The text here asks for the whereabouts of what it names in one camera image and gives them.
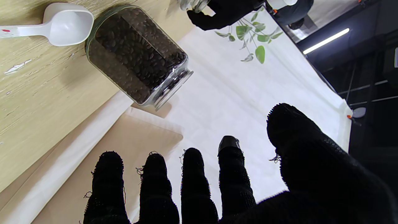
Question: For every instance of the small green houseplant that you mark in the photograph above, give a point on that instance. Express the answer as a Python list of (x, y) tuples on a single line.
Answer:
[(259, 54)]

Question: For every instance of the bright ceiling light strip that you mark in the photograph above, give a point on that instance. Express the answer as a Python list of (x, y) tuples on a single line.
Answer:
[(326, 41)]

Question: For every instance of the white plastic spoon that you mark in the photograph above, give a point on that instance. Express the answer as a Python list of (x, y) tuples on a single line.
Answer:
[(67, 25)]

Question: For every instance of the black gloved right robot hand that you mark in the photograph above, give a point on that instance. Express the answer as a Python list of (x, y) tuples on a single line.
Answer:
[(311, 193)]

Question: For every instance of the clear glass jar lid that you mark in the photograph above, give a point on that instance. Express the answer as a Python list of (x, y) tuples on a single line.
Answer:
[(192, 4)]

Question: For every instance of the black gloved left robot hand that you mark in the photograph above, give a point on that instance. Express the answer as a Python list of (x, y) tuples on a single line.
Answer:
[(224, 14)]

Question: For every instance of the glass jar of coffee beans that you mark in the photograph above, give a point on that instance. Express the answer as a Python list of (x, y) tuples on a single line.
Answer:
[(136, 53)]

